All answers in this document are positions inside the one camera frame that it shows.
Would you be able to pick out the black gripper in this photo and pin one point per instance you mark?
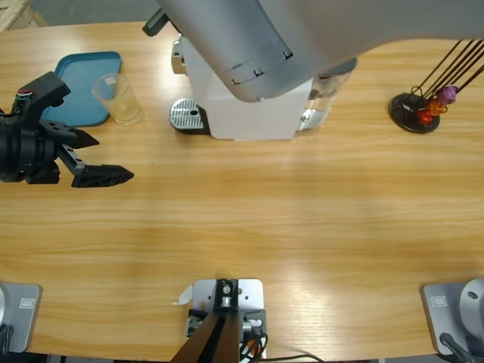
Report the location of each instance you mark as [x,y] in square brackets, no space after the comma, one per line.
[156,22]
[38,159]

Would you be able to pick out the white capsule coffee machine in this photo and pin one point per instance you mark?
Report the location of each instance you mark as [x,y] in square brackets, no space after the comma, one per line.
[257,121]

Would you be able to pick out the red coffee capsule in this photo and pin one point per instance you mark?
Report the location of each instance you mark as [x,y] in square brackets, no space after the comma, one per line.
[425,116]

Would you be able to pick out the orange coffee capsule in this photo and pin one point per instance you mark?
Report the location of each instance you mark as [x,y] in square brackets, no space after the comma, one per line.
[436,105]

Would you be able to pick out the clear drinking glass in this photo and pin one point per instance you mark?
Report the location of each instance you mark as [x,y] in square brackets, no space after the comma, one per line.
[121,106]

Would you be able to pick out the teal plastic tray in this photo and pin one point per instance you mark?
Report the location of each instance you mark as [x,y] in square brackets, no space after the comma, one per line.
[87,68]

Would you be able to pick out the metal drip tray grille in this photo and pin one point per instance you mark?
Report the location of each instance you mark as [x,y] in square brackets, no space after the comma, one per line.
[185,113]

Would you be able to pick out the wooden pallet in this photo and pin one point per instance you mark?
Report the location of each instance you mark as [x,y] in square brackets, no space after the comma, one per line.
[15,11]

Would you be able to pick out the white tape scrap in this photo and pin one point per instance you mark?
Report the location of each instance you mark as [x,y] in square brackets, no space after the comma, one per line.
[185,296]

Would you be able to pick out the black capsule holder with rods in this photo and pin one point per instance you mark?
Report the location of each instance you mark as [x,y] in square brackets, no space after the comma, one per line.
[401,115]

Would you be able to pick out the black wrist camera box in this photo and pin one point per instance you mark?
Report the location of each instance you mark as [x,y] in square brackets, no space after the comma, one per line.
[45,89]

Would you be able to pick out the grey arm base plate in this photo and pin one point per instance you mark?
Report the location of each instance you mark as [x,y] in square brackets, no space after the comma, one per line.
[442,314]
[22,314]

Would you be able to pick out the dark camera mount post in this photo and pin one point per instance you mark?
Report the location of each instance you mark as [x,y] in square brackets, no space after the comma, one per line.
[211,340]

